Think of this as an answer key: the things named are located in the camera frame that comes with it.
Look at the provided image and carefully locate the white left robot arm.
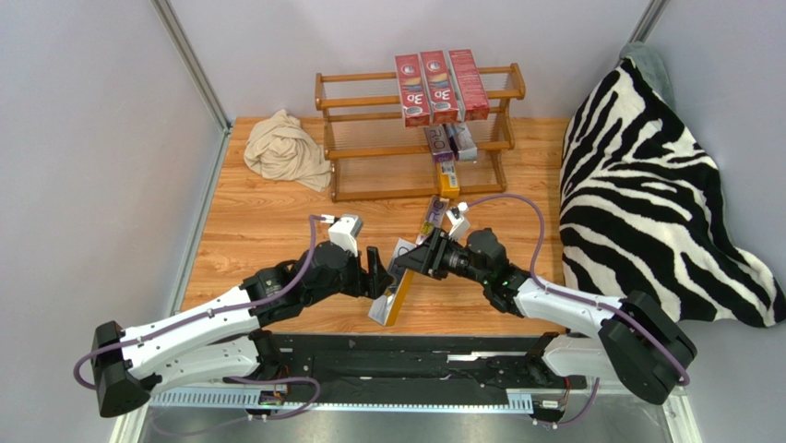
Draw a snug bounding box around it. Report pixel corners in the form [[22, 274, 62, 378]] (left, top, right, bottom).
[[89, 241, 394, 418]]

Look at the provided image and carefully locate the silver blue Sensitive toothpaste box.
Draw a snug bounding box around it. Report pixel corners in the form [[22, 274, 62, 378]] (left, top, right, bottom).
[[423, 125, 454, 164]]

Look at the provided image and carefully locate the red 3D toothpaste box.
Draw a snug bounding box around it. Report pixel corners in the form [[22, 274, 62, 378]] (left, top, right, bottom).
[[395, 54, 431, 128], [420, 51, 459, 125]]

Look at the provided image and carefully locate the silver purple R&O toothpaste box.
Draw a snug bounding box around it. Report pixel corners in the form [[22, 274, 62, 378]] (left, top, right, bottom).
[[445, 123, 478, 162]]

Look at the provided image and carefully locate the beige crumpled cloth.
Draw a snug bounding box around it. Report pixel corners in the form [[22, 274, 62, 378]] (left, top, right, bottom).
[[244, 109, 331, 192]]

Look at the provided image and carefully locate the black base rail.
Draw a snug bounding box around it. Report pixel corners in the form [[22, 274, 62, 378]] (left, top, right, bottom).
[[128, 329, 689, 425]]

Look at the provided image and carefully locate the wooden two-tier shelf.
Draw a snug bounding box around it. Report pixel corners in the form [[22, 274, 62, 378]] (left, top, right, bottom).
[[315, 63, 526, 202]]

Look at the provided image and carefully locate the silver gold toothpaste box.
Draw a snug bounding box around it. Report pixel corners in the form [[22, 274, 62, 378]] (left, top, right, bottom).
[[368, 238, 416, 327], [415, 195, 450, 245]]

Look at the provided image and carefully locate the orange toothpaste box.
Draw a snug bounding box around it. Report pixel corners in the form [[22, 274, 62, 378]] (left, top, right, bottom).
[[435, 160, 460, 198]]

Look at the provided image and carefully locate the aluminium frame post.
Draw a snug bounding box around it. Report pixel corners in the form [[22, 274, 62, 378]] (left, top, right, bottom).
[[150, 0, 232, 134]]

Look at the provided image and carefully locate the zebra print blanket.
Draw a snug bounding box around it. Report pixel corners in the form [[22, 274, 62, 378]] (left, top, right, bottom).
[[559, 59, 785, 329]]

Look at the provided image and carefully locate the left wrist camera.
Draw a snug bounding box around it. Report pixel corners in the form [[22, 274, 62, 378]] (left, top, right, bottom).
[[328, 214, 363, 257]]

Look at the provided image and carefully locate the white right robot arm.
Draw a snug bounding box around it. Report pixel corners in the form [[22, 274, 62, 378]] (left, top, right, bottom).
[[394, 228, 697, 405]]

